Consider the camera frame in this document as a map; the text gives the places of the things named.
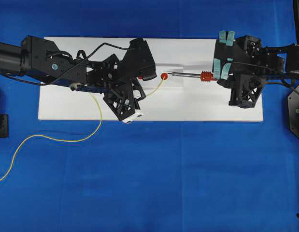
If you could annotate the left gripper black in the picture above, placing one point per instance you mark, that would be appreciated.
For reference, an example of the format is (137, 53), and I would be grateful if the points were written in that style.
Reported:
(105, 76)

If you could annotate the red dot mark right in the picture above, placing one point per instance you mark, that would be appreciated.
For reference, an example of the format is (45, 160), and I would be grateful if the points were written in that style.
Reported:
(164, 76)

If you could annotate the red handled soldering iron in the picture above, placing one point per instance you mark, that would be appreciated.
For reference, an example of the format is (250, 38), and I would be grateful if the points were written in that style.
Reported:
(204, 76)

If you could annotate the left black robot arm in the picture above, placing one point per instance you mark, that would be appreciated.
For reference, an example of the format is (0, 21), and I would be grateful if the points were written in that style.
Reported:
(43, 61)

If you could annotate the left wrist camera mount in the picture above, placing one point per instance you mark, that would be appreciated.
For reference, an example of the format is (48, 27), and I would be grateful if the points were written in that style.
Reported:
(122, 103)

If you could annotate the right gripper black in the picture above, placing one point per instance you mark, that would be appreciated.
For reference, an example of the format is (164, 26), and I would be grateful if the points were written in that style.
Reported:
(235, 55)

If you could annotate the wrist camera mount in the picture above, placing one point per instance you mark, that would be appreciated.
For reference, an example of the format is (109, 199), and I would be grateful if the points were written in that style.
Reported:
(245, 90)
(122, 103)

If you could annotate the white work board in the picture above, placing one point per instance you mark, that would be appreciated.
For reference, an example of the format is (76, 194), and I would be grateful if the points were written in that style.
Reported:
(176, 99)

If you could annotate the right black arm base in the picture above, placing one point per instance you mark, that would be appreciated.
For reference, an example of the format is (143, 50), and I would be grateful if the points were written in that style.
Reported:
(293, 111)

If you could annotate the blue table cloth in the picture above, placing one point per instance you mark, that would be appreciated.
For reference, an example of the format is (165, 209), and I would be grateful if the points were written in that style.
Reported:
(147, 176)

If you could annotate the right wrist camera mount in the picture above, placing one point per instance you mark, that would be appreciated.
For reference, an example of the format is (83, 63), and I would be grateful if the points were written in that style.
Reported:
(245, 90)

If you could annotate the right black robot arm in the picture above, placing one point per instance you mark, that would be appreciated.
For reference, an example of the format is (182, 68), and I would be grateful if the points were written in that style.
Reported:
(279, 62)

